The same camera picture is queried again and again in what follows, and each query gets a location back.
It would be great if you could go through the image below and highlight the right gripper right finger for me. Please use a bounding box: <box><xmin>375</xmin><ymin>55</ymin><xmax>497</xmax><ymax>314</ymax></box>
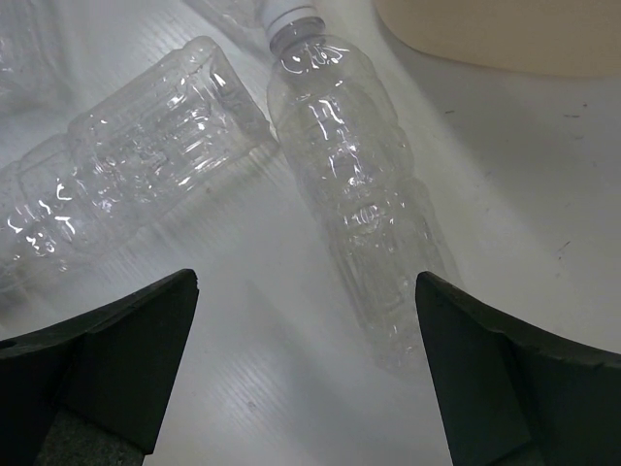
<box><xmin>415</xmin><ymin>272</ymin><xmax>620</xmax><ymax>465</ymax></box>

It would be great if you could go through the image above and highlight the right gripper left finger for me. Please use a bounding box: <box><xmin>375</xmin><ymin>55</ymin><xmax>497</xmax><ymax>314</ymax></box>
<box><xmin>1</xmin><ymin>269</ymin><xmax>198</xmax><ymax>465</ymax></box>

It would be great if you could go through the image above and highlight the clear bottle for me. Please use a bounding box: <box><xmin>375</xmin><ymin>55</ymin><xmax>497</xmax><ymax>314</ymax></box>
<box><xmin>184</xmin><ymin>0</ymin><xmax>263</xmax><ymax>32</ymax></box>
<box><xmin>257</xmin><ymin>1</ymin><xmax>458</xmax><ymax>374</ymax></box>

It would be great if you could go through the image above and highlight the beige plastic bin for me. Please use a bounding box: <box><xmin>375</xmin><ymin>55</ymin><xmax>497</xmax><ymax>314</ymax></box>
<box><xmin>375</xmin><ymin>0</ymin><xmax>620</xmax><ymax>78</ymax></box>

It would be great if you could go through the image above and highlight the clear bottle pointing down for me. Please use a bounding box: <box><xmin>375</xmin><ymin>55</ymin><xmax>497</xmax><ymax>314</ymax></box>
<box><xmin>1</xmin><ymin>36</ymin><xmax>278</xmax><ymax>292</ymax></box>

